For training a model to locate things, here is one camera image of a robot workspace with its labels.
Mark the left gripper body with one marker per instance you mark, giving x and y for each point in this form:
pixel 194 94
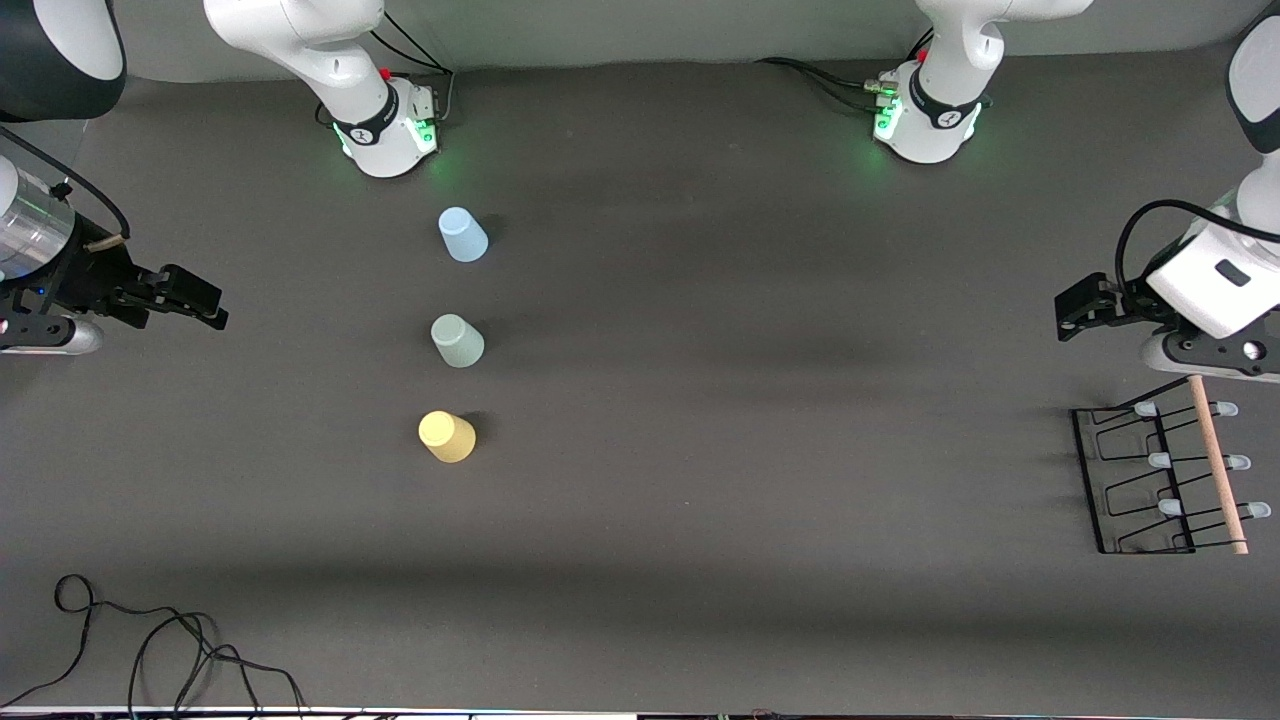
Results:
pixel 1122 300

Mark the light blue plastic cup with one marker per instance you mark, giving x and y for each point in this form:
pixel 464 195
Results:
pixel 463 236

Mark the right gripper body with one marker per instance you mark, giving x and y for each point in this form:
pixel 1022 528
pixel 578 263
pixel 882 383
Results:
pixel 88 276

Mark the pale green plastic cup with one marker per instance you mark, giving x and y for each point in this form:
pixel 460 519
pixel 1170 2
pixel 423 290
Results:
pixel 458 341

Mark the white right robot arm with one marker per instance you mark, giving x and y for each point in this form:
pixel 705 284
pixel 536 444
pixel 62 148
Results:
pixel 350 70

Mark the yellow plastic cup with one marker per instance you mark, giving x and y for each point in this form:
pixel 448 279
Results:
pixel 447 437

